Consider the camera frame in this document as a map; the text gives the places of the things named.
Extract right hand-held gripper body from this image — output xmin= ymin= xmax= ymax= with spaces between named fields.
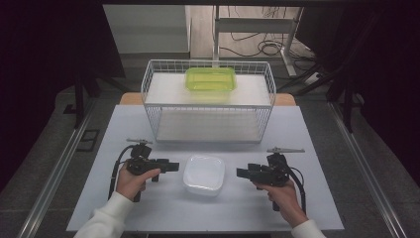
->
xmin=257 ymin=147 xmax=306 ymax=212

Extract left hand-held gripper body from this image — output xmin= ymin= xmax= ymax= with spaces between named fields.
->
xmin=126 ymin=138 xmax=159 ymax=203

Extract white square plastic container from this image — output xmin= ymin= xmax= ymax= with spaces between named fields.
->
xmin=182 ymin=154 xmax=227 ymax=197

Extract white wire shelf rack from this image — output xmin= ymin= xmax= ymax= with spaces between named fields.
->
xmin=141 ymin=59 xmax=277 ymax=144

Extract green transparent plastic container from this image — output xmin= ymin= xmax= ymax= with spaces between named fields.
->
xmin=184 ymin=66 xmax=238 ymax=93

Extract person's left hand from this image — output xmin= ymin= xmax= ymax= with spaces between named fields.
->
xmin=115 ymin=163 xmax=161 ymax=202

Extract person's right hand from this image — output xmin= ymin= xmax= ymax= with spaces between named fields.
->
xmin=256 ymin=179 xmax=310 ymax=228

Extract wooden table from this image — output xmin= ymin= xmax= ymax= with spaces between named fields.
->
xmin=118 ymin=91 xmax=297 ymax=107

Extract black metal stand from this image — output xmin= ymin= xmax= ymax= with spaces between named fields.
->
xmin=73 ymin=73 xmax=130 ymax=130
xmin=276 ymin=62 xmax=365 ymax=133

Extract white power strip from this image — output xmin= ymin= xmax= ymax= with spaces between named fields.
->
xmin=303 ymin=71 xmax=322 ymax=85

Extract white cabinet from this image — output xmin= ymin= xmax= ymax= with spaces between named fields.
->
xmin=102 ymin=4 xmax=192 ymax=60

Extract dark curtain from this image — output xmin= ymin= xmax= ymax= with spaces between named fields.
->
xmin=296 ymin=0 xmax=420 ymax=186
xmin=0 ymin=0 xmax=127 ymax=192

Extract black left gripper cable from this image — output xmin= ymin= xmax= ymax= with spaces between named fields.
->
xmin=108 ymin=144 xmax=137 ymax=201

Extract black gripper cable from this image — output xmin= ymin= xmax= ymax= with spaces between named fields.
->
xmin=108 ymin=144 xmax=137 ymax=201
xmin=286 ymin=165 xmax=307 ymax=215

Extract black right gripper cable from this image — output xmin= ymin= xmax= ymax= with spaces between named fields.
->
xmin=286 ymin=165 xmax=307 ymax=215

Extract black rectangular floor frame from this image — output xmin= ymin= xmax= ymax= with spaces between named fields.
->
xmin=76 ymin=128 xmax=101 ymax=153

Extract metal floor rail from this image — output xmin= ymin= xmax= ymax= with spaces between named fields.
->
xmin=16 ymin=98 xmax=97 ymax=238
xmin=326 ymin=100 xmax=409 ymax=238

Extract black floor cables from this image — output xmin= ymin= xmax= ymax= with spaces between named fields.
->
xmin=219 ymin=6 xmax=318 ymax=62

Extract white metal desk frame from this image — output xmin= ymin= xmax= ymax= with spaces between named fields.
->
xmin=212 ymin=4 xmax=305 ymax=77

